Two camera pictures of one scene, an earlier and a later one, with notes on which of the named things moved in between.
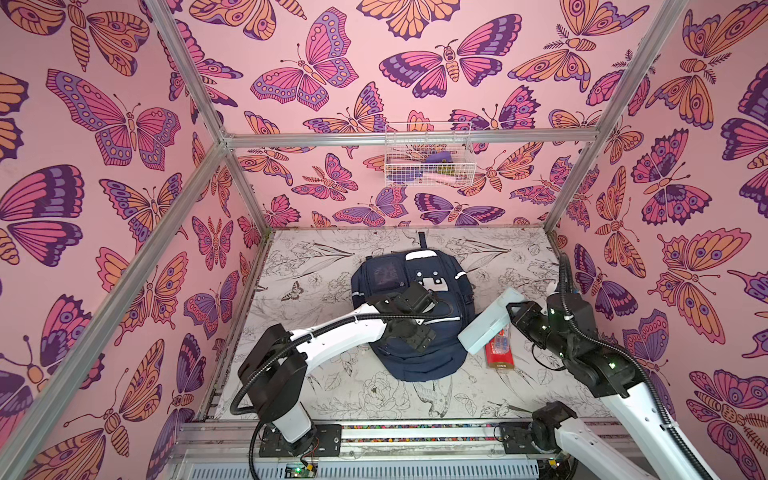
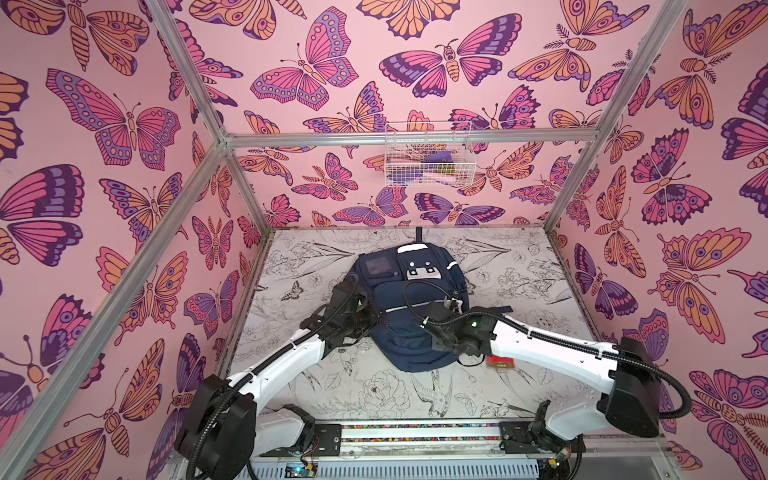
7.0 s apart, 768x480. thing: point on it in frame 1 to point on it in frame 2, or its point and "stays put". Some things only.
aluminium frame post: x=655 y=39 stays put
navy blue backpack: x=390 y=274 stays put
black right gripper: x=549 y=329 to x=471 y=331
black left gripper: x=423 y=339 to x=373 y=313
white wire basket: x=429 y=164 stays put
